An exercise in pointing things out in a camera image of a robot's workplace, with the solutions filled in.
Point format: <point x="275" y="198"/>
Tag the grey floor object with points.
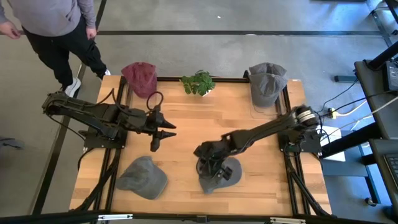
<point x="11" y="143"/>

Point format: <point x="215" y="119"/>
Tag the black side desk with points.
<point x="370" y="81"/>

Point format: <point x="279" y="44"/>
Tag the silver metal bracket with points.
<point x="115" y="217"/>
<point x="287" y="221"/>

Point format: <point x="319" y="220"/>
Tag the grey crumpled cap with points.
<point x="143" y="179"/>

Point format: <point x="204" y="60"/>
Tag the yellow power plug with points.
<point x="332" y="113"/>

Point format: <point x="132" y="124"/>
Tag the black adapter box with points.
<point x="392" y="76"/>

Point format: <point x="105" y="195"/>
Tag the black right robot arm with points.
<point x="264" y="127"/>

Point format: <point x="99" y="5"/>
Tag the dark laptop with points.
<point x="382" y="174"/>

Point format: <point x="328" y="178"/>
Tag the black stand beam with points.
<point x="351" y="140"/>

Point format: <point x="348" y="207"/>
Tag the black aluminium table frame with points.
<point x="230" y="80"/>

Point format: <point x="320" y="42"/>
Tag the black overhead crossbar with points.
<point x="46" y="217"/>

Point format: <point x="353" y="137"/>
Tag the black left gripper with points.
<point x="155" y="124"/>

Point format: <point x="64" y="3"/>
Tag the maroon cap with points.
<point x="141" y="79"/>

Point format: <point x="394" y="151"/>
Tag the green leafy potted plant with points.
<point x="199" y="83"/>

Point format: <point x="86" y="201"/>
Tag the white box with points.
<point x="332" y="132"/>

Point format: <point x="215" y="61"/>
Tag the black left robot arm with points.
<point x="93" y="113"/>

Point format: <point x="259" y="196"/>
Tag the grey cap on post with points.
<point x="267" y="90"/>

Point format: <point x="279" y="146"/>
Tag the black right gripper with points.
<point x="211" y="152"/>

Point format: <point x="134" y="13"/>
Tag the grey cap with round brim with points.
<point x="235" y="169"/>

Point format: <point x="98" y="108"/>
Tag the standing person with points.
<point x="49" y="15"/>

